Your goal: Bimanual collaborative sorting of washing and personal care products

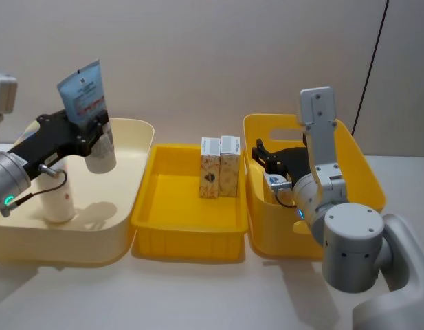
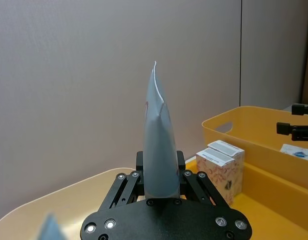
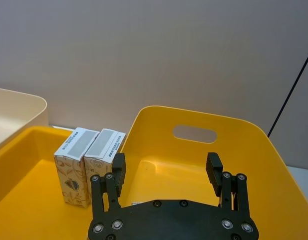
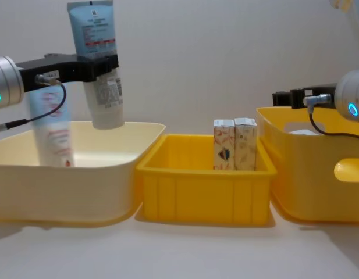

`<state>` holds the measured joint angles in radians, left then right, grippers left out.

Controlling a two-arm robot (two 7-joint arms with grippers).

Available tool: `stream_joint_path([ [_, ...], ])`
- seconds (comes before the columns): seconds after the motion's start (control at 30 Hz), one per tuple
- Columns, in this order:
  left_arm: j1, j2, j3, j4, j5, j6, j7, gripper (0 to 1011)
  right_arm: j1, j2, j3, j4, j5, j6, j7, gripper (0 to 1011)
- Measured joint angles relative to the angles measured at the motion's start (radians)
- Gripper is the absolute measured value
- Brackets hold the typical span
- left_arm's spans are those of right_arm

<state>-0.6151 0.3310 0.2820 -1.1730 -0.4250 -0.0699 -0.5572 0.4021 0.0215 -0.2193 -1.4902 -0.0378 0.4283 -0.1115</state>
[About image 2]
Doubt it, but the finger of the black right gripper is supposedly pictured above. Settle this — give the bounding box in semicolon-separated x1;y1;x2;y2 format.
291;103;308;116
276;121;308;142

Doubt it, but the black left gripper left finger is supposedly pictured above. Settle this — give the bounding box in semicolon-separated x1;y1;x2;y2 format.
97;150;146;211

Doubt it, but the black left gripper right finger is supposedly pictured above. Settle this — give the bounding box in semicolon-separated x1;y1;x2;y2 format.
177;150;231;207

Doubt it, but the grey-blue plastic pouch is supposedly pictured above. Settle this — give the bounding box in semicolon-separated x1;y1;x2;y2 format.
143;60;181;200
36;212;69;240

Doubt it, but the white packet with blue print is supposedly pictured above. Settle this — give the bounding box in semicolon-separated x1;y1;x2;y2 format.
279;143;308;161

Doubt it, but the white box with red pattern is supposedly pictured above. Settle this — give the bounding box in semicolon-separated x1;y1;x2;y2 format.
207;139;245;196
195;147;236;207

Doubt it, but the yellow plastic tray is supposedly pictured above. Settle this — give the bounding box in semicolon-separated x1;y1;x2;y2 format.
185;155;308;240

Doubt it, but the yellow plastic bin with handle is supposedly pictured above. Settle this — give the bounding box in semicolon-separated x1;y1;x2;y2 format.
201;105;308;191

